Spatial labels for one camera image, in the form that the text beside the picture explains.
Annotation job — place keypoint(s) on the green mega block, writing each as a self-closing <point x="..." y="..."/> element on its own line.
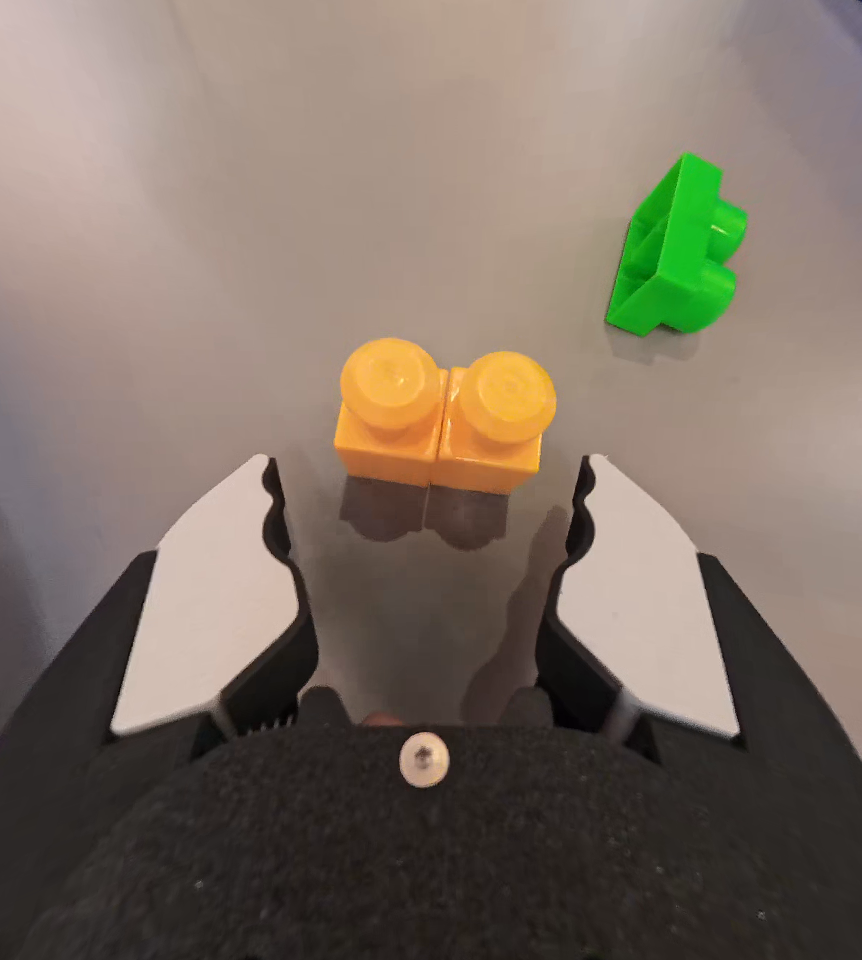
<point x="679" y="263"/>

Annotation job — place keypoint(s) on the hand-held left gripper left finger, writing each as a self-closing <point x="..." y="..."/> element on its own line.
<point x="206" y="615"/>

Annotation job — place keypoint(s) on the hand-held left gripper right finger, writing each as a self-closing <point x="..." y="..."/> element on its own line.
<point x="649" y="615"/>

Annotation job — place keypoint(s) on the orange mega block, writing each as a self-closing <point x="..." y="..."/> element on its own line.
<point x="386" y="413"/>
<point x="499" y="428"/>

